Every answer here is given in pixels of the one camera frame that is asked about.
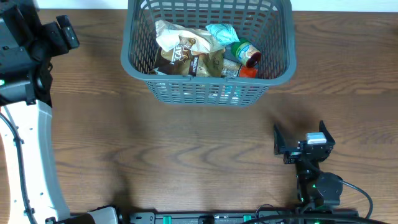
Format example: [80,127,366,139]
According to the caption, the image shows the cream paper pouch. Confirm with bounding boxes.
[155,20,225,54]

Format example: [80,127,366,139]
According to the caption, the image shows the green lid jar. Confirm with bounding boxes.
[231,38,262,68]

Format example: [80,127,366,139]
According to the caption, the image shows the orange pasta packet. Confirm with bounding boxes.
[221,58,258,78]

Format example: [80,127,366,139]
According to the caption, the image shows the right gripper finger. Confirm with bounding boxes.
[273,124,287,155]
[319,120,335,148]

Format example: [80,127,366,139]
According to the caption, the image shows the grey plastic basket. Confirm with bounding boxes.
[121,0,297,106]

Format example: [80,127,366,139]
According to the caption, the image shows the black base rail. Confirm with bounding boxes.
[46,205,358,224]

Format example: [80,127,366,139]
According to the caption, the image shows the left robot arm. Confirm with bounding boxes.
[1,1,80,223]

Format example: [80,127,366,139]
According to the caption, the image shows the gold brown coffee bag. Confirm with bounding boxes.
[149,39,225,77]

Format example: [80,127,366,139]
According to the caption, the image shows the teal tissue pack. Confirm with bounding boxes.
[206,24,239,45]

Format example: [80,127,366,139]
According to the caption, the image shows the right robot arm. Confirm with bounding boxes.
[273,121,343,209]

